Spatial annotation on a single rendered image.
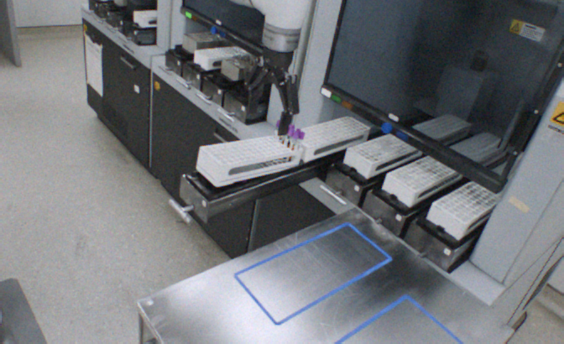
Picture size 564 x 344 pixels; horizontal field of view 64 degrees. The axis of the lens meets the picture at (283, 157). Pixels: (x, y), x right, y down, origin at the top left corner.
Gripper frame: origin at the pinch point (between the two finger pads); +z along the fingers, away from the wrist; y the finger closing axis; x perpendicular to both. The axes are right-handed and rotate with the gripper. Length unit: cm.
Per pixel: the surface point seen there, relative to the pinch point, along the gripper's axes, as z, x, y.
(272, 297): 13, -29, 40
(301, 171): 15.8, 10.3, 7.4
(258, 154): 7.9, -4.7, 3.6
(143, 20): 12, 25, -121
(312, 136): 9.8, 19.8, 0.6
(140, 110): 57, 20, -115
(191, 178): 14.2, -20.9, -2.6
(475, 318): 13, 3, 67
